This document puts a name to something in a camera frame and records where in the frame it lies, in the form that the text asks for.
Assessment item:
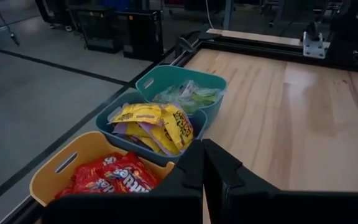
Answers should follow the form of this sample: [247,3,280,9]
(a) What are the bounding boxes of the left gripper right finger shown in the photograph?
[203,139,281,195]

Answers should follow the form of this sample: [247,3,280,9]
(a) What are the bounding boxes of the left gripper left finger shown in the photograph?
[157,139,204,197]

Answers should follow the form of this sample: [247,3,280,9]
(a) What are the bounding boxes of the yellow Sour Patch candy pack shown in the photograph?
[109,103,165,126]
[158,104,195,151]
[112,121,181,157]

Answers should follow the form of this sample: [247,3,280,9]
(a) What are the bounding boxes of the red Skittles candy pack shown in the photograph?
[102,151,160,194]
[53,161,117,200]

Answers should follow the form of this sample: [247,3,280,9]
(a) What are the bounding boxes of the blue-grey plastic bin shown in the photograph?
[95,91,208,167]

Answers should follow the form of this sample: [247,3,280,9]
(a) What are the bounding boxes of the teal plastic bin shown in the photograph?
[135,64,229,130]

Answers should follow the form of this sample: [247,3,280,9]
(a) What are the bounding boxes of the yellow plastic bin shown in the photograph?
[29,130,176,208]

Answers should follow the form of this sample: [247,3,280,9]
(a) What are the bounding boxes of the black table clamp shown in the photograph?
[175,30,202,54]

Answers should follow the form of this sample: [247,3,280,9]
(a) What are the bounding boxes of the metal cart with casters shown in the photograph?
[0,0,21,57]

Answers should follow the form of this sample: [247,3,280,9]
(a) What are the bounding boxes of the white metal bracket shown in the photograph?
[302,30,327,60]

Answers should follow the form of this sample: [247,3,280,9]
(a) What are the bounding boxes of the white hanging cable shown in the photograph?
[204,0,214,30]

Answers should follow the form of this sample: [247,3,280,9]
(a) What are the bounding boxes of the blue metal post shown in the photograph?
[223,0,235,31]

